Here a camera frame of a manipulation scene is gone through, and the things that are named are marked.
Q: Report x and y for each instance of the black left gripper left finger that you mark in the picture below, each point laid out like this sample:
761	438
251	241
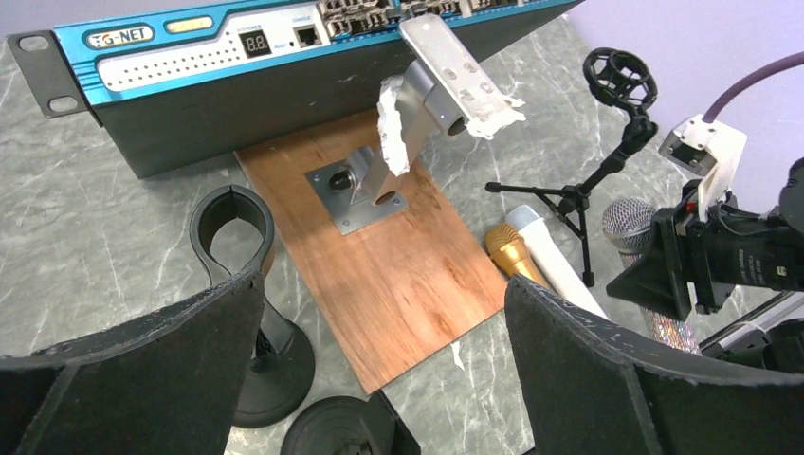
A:
162	383

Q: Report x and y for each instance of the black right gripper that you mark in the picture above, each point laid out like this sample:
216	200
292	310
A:
733	247

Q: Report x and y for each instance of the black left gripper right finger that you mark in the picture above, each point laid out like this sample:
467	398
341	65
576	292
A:
591	386

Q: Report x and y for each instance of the glitter mesh-head microphone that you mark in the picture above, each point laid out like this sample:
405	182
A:
626	224

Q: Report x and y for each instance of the white microphone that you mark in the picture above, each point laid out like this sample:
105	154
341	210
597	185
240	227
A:
550	260

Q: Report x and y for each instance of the gold microphone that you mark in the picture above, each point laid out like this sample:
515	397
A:
508	251

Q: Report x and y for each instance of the black round-base stand with clip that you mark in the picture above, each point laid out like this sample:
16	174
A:
347	425

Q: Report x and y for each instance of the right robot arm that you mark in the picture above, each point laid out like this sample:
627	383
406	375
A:
692	262

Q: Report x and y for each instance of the wooden board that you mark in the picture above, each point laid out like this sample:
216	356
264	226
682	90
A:
395	292

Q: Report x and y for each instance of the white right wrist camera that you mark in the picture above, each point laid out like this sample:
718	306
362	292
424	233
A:
709	150

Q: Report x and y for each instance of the blue network switch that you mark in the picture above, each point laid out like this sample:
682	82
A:
175	87

